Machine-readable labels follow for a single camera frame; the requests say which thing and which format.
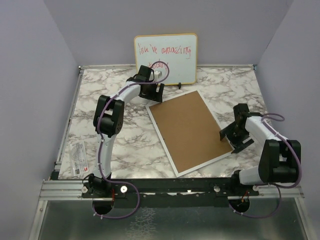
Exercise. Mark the white picture frame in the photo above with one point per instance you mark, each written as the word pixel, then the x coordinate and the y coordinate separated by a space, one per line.
pixel 160 135

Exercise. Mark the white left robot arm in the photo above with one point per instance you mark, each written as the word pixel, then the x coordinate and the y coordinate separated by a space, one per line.
pixel 108 118

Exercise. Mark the brown backing board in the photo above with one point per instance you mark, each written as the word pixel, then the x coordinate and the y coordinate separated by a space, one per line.
pixel 190 132

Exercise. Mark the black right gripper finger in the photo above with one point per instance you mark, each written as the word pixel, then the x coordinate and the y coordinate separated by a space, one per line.
pixel 229 132
pixel 241 146

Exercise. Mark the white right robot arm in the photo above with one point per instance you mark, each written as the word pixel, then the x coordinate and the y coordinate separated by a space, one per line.
pixel 280 161

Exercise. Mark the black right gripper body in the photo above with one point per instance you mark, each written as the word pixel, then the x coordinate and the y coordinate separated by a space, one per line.
pixel 240 133

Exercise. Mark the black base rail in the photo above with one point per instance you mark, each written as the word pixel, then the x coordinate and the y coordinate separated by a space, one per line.
pixel 165 192

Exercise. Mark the yellow-rimmed whiteboard with writing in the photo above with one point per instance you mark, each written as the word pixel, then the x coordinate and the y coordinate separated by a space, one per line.
pixel 176 53

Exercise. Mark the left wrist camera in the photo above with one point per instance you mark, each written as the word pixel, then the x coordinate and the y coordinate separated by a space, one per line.
pixel 157 74

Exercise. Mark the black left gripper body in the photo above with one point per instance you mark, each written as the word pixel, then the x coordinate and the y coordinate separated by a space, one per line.
pixel 150 92

